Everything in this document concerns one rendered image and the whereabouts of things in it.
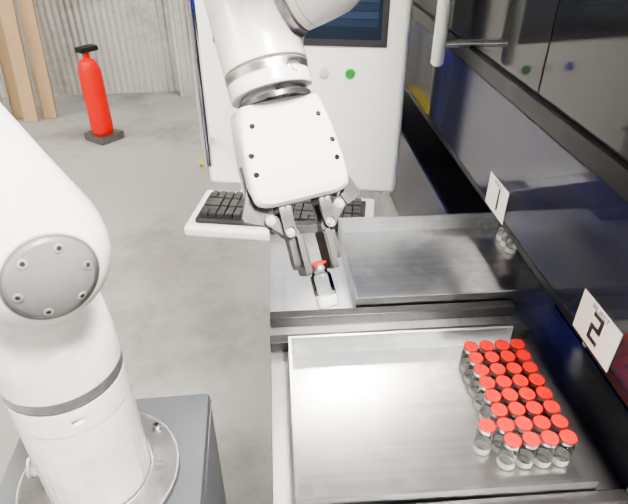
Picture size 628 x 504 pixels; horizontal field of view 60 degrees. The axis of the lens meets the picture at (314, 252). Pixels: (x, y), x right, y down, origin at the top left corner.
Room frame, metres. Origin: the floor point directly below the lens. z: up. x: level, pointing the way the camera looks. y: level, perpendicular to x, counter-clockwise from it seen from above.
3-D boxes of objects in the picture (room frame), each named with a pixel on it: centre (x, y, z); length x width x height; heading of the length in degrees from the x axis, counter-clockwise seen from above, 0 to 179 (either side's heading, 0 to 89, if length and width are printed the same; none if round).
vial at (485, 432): (0.43, -0.21, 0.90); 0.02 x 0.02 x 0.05
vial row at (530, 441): (0.49, -0.25, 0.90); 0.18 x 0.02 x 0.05; 4
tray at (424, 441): (0.48, -0.14, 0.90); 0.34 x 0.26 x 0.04; 94
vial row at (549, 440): (0.49, -0.27, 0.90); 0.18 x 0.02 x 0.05; 4
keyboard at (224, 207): (1.15, 0.08, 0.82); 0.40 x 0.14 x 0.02; 83
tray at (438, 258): (0.83, -0.23, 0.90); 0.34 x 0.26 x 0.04; 94
